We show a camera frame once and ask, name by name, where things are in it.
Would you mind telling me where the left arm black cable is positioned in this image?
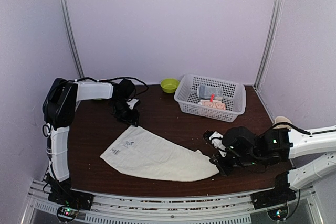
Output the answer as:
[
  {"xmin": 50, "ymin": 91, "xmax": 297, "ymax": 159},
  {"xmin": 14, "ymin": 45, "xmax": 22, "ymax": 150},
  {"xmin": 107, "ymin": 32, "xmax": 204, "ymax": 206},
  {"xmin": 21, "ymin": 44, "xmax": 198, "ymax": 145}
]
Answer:
[{"xmin": 76, "ymin": 77, "xmax": 149, "ymax": 101}]

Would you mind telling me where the white plastic perforated basket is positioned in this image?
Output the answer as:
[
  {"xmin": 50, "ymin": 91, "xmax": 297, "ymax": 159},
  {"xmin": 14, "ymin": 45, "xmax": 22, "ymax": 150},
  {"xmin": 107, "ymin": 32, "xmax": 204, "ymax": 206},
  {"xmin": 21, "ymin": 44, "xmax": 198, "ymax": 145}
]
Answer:
[{"xmin": 174, "ymin": 74, "xmax": 246, "ymax": 122}]

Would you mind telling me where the right aluminium frame post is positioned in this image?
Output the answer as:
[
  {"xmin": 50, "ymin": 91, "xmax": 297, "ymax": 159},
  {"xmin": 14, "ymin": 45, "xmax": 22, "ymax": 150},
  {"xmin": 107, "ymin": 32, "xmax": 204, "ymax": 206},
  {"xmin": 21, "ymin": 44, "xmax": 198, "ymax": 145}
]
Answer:
[{"xmin": 254, "ymin": 0, "xmax": 283, "ymax": 90}]

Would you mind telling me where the orange bunny pattern towel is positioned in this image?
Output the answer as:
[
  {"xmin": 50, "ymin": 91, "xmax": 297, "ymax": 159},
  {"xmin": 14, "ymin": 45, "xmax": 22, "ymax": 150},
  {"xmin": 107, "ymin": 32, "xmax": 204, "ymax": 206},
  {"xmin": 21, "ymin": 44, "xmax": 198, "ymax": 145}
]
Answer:
[{"xmin": 198, "ymin": 100, "xmax": 226, "ymax": 110}]

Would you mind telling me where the aluminium frame post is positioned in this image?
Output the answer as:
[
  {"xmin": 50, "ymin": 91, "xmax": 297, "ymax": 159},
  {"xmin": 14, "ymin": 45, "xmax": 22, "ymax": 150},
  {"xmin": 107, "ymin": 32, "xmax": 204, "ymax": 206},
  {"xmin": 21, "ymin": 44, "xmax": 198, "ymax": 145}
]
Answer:
[
  {"xmin": 59, "ymin": 0, "xmax": 85, "ymax": 78},
  {"xmin": 254, "ymin": 0, "xmax": 283, "ymax": 90}
]

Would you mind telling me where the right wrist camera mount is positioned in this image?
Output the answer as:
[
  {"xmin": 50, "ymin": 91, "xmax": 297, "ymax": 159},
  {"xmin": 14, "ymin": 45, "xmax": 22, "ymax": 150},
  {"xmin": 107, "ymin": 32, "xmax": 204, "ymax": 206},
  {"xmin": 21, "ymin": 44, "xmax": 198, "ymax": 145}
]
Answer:
[{"xmin": 203, "ymin": 131, "xmax": 226, "ymax": 151}]

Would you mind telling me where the left aluminium frame post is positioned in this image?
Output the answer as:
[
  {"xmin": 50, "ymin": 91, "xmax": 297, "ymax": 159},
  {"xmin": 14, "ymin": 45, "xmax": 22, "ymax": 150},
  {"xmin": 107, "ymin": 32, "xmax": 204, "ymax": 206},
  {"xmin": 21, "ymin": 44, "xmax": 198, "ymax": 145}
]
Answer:
[{"xmin": 59, "ymin": 0, "xmax": 85, "ymax": 78}]

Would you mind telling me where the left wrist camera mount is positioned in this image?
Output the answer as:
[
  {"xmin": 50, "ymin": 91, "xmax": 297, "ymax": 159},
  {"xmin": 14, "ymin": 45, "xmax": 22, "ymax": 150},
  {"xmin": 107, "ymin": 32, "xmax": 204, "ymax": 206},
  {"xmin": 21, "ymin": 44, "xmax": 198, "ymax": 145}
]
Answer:
[{"xmin": 127, "ymin": 98, "xmax": 140, "ymax": 110}]

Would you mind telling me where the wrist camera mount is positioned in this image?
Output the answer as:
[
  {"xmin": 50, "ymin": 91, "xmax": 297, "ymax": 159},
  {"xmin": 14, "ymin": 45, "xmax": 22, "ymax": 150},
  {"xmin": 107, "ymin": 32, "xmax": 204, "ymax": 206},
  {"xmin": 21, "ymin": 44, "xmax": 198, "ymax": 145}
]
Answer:
[
  {"xmin": 203, "ymin": 131, "xmax": 226, "ymax": 151},
  {"xmin": 127, "ymin": 98, "xmax": 140, "ymax": 110}
]

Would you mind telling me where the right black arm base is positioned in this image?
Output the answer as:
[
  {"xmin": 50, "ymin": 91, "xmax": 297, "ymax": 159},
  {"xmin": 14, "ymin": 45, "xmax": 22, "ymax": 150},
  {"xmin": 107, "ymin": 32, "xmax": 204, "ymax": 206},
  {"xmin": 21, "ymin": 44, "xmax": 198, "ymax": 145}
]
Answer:
[{"xmin": 251, "ymin": 171, "xmax": 296, "ymax": 210}]

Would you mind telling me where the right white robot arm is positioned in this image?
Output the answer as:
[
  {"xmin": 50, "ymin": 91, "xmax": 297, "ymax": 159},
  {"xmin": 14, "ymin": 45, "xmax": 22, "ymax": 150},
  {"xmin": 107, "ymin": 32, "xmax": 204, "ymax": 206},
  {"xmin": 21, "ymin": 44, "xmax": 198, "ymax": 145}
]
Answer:
[{"xmin": 203, "ymin": 122, "xmax": 335, "ymax": 204}]

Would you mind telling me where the front aluminium rail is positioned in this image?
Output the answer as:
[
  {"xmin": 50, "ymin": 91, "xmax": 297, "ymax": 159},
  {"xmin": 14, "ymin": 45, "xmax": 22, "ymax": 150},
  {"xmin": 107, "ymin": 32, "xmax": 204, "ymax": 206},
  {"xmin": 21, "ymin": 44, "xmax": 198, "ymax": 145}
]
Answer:
[{"xmin": 26, "ymin": 178, "xmax": 322, "ymax": 224}]

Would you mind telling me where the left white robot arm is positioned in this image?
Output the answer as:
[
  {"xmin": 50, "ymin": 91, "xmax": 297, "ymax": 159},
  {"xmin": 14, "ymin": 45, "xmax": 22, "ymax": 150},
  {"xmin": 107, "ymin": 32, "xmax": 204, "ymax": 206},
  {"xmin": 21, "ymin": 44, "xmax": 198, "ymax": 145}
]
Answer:
[{"xmin": 43, "ymin": 77, "xmax": 140, "ymax": 183}]

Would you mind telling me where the beige paper cup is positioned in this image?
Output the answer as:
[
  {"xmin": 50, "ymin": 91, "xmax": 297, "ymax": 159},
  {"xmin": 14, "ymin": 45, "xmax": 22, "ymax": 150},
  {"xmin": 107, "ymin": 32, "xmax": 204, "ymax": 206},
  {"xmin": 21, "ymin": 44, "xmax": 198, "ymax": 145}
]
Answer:
[{"xmin": 274, "ymin": 116, "xmax": 292, "ymax": 129}]

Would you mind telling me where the small green bowl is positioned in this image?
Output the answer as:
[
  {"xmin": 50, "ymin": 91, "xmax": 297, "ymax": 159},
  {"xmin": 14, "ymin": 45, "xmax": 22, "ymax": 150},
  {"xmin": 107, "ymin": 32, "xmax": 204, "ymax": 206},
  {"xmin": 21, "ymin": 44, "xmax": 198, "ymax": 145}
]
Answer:
[{"xmin": 160, "ymin": 78, "xmax": 180, "ymax": 93}]

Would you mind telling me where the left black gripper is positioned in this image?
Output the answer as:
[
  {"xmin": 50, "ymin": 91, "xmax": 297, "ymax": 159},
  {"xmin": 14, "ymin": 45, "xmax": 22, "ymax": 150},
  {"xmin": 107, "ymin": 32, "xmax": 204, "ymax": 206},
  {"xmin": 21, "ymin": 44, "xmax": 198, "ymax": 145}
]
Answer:
[{"xmin": 110, "ymin": 99, "xmax": 139, "ymax": 127}]

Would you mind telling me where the white towel blue print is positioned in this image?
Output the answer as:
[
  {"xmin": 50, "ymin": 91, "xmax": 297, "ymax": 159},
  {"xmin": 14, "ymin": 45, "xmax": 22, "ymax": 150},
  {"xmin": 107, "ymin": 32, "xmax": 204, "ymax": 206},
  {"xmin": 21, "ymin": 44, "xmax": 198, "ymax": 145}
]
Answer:
[{"xmin": 100, "ymin": 126, "xmax": 219, "ymax": 182}]

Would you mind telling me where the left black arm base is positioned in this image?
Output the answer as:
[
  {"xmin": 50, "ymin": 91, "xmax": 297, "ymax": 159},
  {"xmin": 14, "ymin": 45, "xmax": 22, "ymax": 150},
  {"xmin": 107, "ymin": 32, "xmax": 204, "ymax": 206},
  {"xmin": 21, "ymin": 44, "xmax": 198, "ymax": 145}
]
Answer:
[{"xmin": 48, "ymin": 178, "xmax": 93, "ymax": 210}]

